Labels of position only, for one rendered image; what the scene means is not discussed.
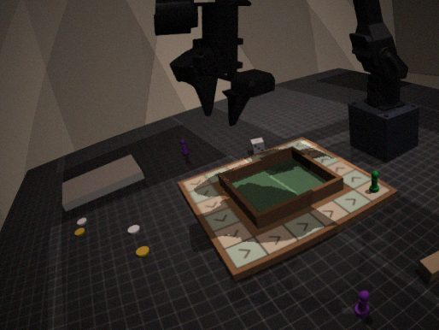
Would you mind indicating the white flat disc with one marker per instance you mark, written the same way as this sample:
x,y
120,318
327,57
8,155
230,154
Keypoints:
x,y
81,222
134,229

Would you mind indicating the purple pawn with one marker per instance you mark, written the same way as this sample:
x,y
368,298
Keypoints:
x,y
362,308
184,150

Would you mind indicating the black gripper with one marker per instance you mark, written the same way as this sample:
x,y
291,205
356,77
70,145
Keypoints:
x,y
244,85

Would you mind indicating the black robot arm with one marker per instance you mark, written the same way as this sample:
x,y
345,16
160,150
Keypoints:
x,y
372,44

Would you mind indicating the yellow flat disc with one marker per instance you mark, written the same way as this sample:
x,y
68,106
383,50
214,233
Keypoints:
x,y
143,251
79,232

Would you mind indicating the green pawn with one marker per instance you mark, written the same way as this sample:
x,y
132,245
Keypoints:
x,y
374,186

